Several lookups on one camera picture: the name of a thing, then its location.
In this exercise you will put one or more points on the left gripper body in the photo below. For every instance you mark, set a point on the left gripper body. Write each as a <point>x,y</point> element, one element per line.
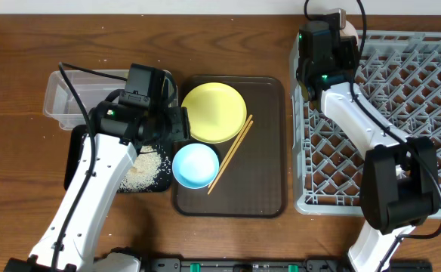
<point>174,126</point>

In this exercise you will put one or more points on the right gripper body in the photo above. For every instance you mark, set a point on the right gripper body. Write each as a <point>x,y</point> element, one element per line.
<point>345,54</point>

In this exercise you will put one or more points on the white pink bowl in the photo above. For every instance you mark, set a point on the white pink bowl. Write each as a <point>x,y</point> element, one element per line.
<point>349,30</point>

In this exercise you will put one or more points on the white rice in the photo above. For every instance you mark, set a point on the white rice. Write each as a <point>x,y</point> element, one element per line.
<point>150,173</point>

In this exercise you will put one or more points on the blue bowl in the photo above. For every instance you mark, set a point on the blue bowl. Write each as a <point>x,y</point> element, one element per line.
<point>195,166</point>

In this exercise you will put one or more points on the yellow plate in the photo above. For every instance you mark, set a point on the yellow plate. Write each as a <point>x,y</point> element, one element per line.
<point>216,112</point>

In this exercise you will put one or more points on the wooden chopstick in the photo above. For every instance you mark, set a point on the wooden chopstick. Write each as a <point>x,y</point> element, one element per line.
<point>233,143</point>
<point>228,158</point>

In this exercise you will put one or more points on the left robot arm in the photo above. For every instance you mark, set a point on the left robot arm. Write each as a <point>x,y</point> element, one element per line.
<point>116,134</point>

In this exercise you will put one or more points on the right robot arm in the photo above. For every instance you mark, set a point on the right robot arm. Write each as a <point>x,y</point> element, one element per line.
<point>399,195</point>

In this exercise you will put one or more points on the grey plastic dishwasher rack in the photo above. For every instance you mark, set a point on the grey plastic dishwasher rack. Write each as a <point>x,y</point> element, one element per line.
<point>400,74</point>

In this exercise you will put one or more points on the black plastic tray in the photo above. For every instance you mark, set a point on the black plastic tray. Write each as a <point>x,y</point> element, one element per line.
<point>75,149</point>

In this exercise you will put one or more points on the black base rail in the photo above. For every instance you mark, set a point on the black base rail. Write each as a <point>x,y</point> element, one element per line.
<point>176,265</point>

